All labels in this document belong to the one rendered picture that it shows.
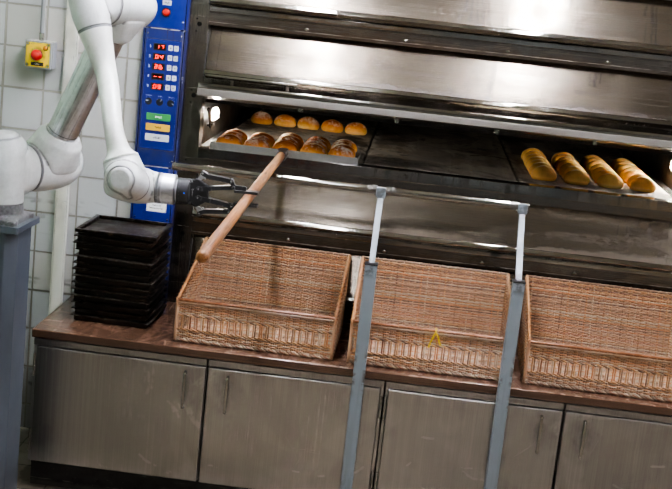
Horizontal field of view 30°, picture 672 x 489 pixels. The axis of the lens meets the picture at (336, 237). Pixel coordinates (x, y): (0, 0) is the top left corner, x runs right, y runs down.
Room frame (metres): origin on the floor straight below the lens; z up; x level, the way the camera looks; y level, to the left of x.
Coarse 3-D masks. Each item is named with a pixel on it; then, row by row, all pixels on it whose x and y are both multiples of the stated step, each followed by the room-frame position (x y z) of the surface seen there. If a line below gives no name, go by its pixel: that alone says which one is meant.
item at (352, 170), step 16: (224, 160) 4.60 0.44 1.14; (240, 160) 4.59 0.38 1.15; (256, 160) 4.59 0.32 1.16; (288, 160) 4.58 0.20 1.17; (304, 160) 4.58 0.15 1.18; (368, 176) 4.57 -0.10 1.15; (384, 176) 4.56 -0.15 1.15; (400, 176) 4.56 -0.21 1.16; (416, 176) 4.56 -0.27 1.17; (432, 176) 4.55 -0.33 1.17; (448, 176) 4.55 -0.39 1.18; (464, 176) 4.59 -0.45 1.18; (496, 192) 4.54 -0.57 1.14; (512, 192) 4.54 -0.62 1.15; (528, 192) 4.54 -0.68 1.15; (544, 192) 4.53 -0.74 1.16; (560, 192) 4.53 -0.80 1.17; (576, 192) 4.53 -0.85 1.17; (592, 192) 4.53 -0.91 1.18; (608, 192) 4.57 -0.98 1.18; (640, 208) 4.51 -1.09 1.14; (656, 208) 4.51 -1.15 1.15
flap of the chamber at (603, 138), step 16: (208, 96) 4.48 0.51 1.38; (224, 96) 4.45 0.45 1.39; (240, 96) 4.45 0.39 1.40; (256, 96) 4.44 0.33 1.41; (272, 96) 4.44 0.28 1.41; (336, 112) 4.56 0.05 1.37; (352, 112) 4.44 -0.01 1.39; (368, 112) 4.42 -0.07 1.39; (384, 112) 4.42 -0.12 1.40; (400, 112) 4.42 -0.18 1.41; (416, 112) 4.42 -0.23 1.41; (480, 128) 4.51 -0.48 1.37; (496, 128) 4.40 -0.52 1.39; (512, 128) 4.39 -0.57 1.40; (528, 128) 4.39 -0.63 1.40; (544, 128) 4.39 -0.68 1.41; (624, 144) 4.47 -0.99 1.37; (640, 144) 4.37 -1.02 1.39; (656, 144) 4.37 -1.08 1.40
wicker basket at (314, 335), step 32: (224, 256) 4.55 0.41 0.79; (256, 256) 4.55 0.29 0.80; (288, 256) 4.54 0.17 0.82; (320, 256) 4.53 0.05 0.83; (192, 288) 4.34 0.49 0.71; (224, 288) 4.51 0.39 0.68; (256, 288) 4.51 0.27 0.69; (288, 288) 4.51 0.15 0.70; (320, 288) 4.50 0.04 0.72; (192, 320) 4.35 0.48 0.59; (224, 320) 4.10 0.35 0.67; (256, 320) 4.09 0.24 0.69; (288, 320) 4.48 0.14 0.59; (320, 320) 4.07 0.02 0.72; (288, 352) 4.08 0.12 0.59; (320, 352) 4.08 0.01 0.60
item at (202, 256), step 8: (280, 152) 4.47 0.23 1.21; (272, 160) 4.27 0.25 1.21; (280, 160) 4.34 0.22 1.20; (272, 168) 4.12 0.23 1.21; (264, 176) 3.92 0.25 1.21; (256, 184) 3.75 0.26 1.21; (264, 184) 3.87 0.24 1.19; (240, 200) 3.47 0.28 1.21; (248, 200) 3.50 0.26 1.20; (240, 208) 3.36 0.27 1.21; (232, 216) 3.23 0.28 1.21; (240, 216) 3.33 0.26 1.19; (224, 224) 3.11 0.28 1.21; (232, 224) 3.17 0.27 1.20; (216, 232) 3.00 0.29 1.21; (224, 232) 3.05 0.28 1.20; (208, 240) 2.91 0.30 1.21; (216, 240) 2.93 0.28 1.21; (208, 248) 2.83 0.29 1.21; (216, 248) 2.92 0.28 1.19; (200, 256) 2.78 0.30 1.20; (208, 256) 2.79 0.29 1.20
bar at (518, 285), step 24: (192, 168) 4.22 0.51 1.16; (216, 168) 4.22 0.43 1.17; (384, 192) 4.18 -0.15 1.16; (408, 192) 4.18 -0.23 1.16; (432, 192) 4.19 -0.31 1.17; (360, 312) 3.97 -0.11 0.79; (360, 336) 3.97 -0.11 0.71; (504, 336) 3.98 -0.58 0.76; (360, 360) 3.96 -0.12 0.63; (504, 360) 3.94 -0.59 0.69; (360, 384) 3.96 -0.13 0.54; (504, 384) 3.94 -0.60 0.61; (360, 408) 3.96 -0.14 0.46; (504, 408) 3.94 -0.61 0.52; (504, 432) 3.94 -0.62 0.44
